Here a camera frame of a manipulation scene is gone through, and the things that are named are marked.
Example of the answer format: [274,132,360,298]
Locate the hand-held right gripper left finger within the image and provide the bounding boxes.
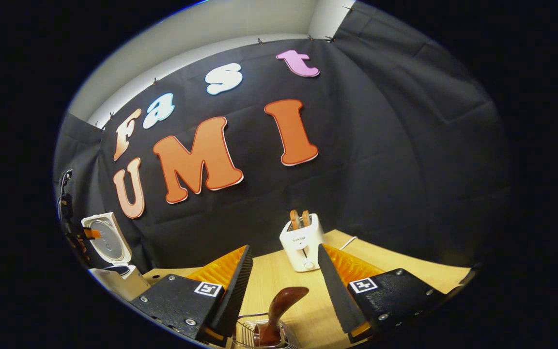
[130,245,254,347]

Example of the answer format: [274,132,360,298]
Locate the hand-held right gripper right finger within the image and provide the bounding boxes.
[318,243,454,344]

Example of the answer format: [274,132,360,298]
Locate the white rice cooker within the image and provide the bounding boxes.
[81,212,151,302]

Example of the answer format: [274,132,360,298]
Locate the metal wire chopstick holder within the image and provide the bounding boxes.
[233,313,299,349]

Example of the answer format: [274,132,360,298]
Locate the brown wooden spoon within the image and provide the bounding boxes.
[254,286,310,347]

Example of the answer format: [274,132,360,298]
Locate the white toaster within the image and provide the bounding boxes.
[279,213,325,272]

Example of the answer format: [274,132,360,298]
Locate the black backdrop cloth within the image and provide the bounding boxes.
[54,0,512,272]

